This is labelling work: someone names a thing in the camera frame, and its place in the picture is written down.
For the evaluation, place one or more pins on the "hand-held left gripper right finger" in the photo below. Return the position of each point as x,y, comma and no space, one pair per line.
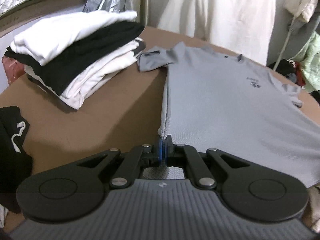
167,152

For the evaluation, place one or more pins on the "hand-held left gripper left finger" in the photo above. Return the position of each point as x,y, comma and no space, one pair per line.
158,152

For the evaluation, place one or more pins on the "grey t-shirt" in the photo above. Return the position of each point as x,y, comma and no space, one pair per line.
225,105

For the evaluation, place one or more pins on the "pile of clothes beside bed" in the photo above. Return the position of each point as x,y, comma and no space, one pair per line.
312,65

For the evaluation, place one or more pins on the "dark clutter pile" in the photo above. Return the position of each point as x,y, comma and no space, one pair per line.
287,72

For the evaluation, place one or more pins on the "black crumpled garment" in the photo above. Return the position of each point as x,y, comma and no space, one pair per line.
12,160

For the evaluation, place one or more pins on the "white hanging cloth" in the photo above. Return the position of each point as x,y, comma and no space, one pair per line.
220,12

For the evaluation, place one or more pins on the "beige curtain beside window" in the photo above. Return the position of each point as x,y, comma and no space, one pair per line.
140,2

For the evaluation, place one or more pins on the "white folded top garment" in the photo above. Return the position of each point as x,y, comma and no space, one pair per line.
62,35

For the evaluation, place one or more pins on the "white rod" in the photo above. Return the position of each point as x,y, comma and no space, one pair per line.
285,42

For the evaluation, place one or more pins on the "pink suitcase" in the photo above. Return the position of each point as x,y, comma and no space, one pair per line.
12,70

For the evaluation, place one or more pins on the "wooden window frame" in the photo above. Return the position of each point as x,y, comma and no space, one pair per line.
37,12

